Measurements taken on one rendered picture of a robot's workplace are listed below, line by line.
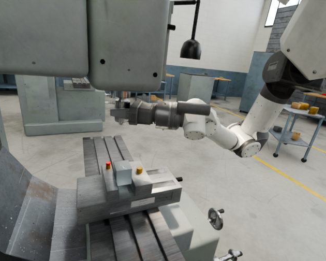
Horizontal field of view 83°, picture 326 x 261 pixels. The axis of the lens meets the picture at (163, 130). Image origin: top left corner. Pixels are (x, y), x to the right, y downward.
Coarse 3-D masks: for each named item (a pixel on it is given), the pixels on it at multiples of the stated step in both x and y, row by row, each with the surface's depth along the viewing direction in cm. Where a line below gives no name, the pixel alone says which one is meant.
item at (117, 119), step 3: (117, 105) 56; (120, 105) 55; (123, 105) 55; (126, 105) 56; (129, 105) 57; (117, 108) 56; (120, 108) 56; (114, 117) 58; (114, 120) 58; (117, 120) 57; (120, 120) 57; (123, 120) 57; (126, 120) 58
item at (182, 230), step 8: (160, 208) 76; (168, 208) 77; (176, 208) 77; (168, 216) 73; (176, 216) 73; (184, 216) 74; (168, 224) 69; (176, 224) 70; (184, 224) 70; (88, 232) 63; (176, 232) 67; (184, 232) 67; (192, 232) 69; (88, 240) 60; (176, 240) 67; (184, 240) 69; (88, 248) 58; (184, 248) 71; (88, 256) 55
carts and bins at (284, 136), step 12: (144, 96) 507; (288, 108) 324; (300, 108) 328; (312, 108) 296; (288, 120) 301; (276, 132) 360; (288, 132) 369; (300, 144) 311; (312, 144) 306; (276, 156) 325
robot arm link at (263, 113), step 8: (256, 104) 64; (264, 104) 61; (272, 104) 60; (280, 104) 59; (248, 112) 68; (256, 112) 64; (264, 112) 62; (272, 112) 61; (240, 120) 73; (248, 120) 67; (256, 120) 64; (264, 120) 63; (272, 120) 63; (248, 128) 67; (256, 128) 65; (264, 128) 65; (256, 136) 66; (264, 136) 66; (248, 144) 65; (256, 144) 66; (248, 152) 67; (256, 152) 69
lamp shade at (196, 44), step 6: (186, 42) 61; (192, 42) 60; (198, 42) 61; (186, 48) 61; (192, 48) 60; (198, 48) 61; (180, 54) 64; (186, 54) 61; (192, 54) 61; (198, 54) 62
